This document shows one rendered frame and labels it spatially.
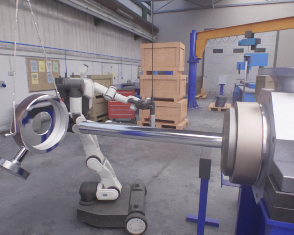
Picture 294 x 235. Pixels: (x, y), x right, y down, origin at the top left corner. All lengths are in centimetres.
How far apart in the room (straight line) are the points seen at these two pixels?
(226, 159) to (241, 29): 689
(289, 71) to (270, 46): 1358
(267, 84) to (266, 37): 949
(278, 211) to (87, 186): 170
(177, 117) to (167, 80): 93
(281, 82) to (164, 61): 434
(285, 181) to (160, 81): 462
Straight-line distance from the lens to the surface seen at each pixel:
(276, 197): 73
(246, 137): 85
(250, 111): 91
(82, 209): 215
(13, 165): 128
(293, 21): 708
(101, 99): 588
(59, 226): 229
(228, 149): 88
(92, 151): 196
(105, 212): 206
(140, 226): 202
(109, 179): 205
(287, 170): 76
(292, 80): 95
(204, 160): 137
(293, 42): 1469
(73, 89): 165
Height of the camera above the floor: 139
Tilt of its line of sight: 12 degrees down
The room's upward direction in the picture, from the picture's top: straight up
